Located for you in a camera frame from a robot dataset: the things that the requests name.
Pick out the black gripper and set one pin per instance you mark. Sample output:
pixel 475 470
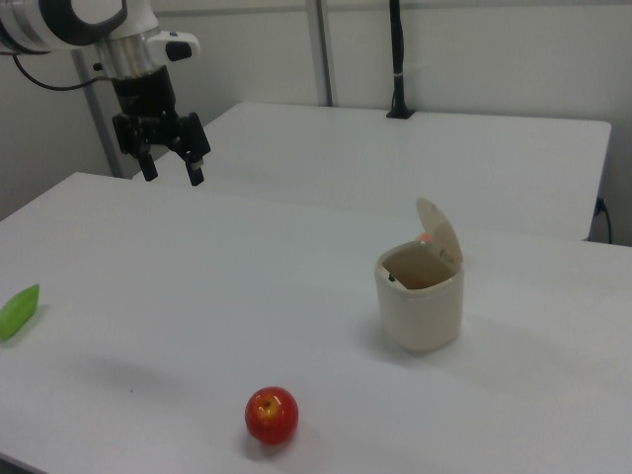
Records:
pixel 145 96

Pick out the beige garbage bin lid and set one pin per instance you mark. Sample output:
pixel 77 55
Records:
pixel 442 232

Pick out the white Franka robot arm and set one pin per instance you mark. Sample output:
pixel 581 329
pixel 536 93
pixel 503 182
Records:
pixel 44 24

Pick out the beige garbage bin body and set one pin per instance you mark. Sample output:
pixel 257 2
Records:
pixel 419 321

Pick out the green plastic toy vegetable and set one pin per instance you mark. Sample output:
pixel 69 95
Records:
pixel 17 312

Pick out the orange peach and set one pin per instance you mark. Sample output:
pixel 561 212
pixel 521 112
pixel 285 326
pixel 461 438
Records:
pixel 424 237

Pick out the red apple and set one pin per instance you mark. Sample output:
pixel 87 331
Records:
pixel 271 416

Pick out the slim grey metal frame post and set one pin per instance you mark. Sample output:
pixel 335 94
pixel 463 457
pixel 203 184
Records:
pixel 101 128

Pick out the black camera pole with base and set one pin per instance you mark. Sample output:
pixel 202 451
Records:
pixel 398 59

